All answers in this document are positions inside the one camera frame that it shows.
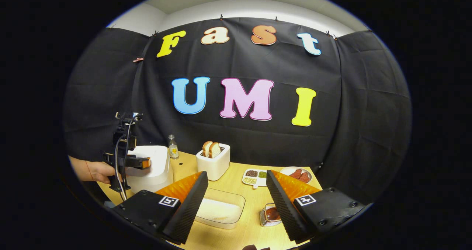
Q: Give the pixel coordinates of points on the black backdrop cloth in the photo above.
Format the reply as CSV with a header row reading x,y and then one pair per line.
x,y
350,113

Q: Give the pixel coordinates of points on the red meat slice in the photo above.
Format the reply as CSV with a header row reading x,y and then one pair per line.
x,y
295,174
304,177

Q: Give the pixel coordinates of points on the white rice cooker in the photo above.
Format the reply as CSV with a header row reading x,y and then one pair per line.
x,y
158,176

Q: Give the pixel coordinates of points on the small glass bottle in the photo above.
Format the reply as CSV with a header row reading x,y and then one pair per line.
x,y
173,150

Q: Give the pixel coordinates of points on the white toaster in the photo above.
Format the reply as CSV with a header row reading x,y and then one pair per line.
x,y
214,167

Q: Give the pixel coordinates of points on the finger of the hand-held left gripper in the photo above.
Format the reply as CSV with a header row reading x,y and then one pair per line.
x,y
138,162

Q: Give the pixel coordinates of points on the bread slice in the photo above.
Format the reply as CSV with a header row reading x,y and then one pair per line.
x,y
215,150
205,149

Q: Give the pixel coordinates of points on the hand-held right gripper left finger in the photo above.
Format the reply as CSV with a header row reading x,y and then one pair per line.
x,y
188,213

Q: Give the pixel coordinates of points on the white round plate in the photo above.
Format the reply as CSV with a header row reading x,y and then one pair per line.
x,y
285,170

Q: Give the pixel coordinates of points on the clear container of white rice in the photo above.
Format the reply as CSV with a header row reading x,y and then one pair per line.
x,y
217,209

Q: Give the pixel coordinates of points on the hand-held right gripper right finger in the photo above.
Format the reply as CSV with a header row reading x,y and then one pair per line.
x,y
285,213

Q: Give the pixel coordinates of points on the white divided dish of beans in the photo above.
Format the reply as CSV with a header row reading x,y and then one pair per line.
x,y
258,182

